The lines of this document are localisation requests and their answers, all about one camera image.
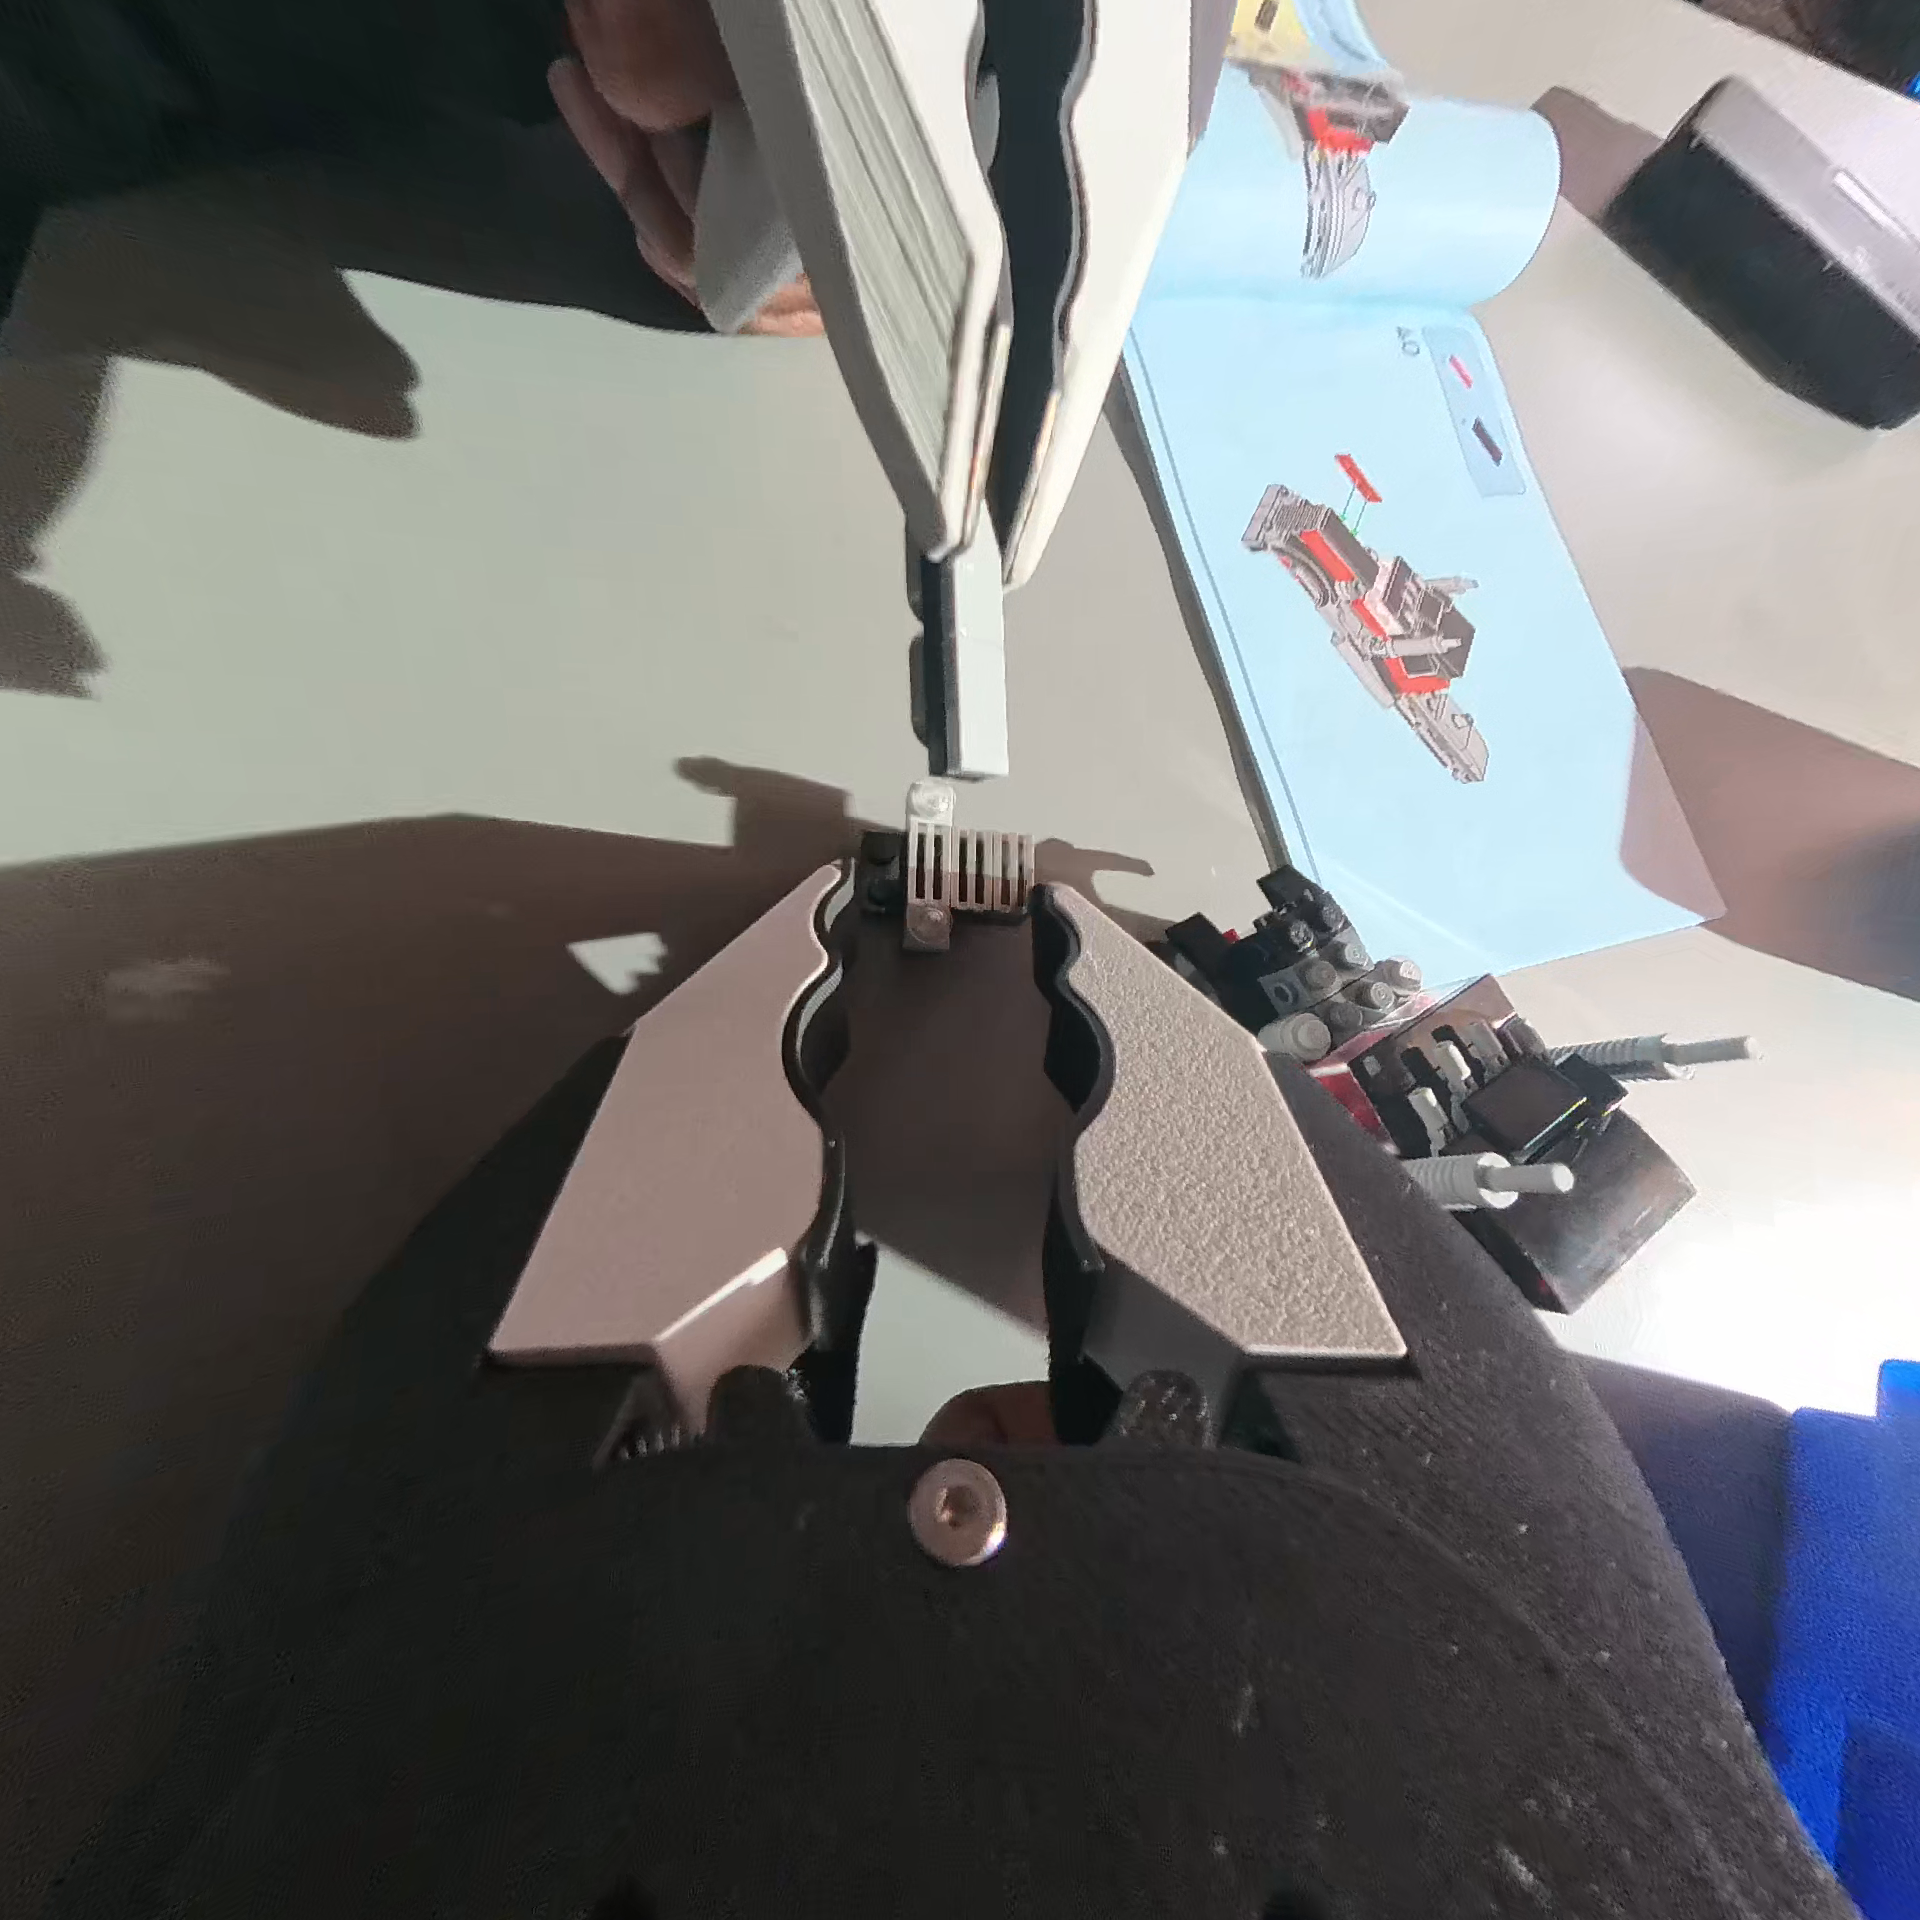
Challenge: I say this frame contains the person's left hand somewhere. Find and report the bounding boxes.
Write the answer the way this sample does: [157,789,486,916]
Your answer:
[547,0,749,309]

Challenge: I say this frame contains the grey desk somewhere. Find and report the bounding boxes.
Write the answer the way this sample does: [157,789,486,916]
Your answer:
[0,44,1920,1728]

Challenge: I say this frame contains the person's right hand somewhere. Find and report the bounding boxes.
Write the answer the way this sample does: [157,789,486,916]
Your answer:
[931,1380,1057,1450]

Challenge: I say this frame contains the person's left forearm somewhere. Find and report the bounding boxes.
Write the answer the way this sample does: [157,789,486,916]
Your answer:
[0,0,581,287]

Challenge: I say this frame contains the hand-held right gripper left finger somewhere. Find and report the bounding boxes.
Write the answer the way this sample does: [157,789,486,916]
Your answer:
[482,858,861,1397]

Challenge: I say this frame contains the black toy brick plate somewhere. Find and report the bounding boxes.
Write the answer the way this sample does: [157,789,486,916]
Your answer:
[907,539,1012,785]

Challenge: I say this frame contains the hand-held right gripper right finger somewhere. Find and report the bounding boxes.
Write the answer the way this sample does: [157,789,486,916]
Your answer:
[1028,881,1413,1420]

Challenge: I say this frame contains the black box device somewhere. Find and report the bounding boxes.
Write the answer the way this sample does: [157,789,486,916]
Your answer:
[1597,74,1920,437]

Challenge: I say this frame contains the black red toy truck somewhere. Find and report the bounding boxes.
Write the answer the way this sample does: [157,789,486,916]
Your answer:
[1162,861,1760,1317]

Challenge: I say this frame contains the blue plastic bin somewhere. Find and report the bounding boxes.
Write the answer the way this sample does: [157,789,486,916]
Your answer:
[1591,1341,1920,1920]

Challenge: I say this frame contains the blue instruction booklet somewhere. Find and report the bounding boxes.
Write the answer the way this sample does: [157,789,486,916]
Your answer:
[1117,0,1731,1000]

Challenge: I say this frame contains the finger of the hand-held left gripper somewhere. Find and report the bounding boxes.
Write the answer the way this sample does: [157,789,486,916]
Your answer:
[713,0,1008,564]
[994,0,1236,590]

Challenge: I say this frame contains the small grey grille brick assembly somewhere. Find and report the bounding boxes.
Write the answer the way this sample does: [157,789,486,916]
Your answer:
[863,780,1039,957]

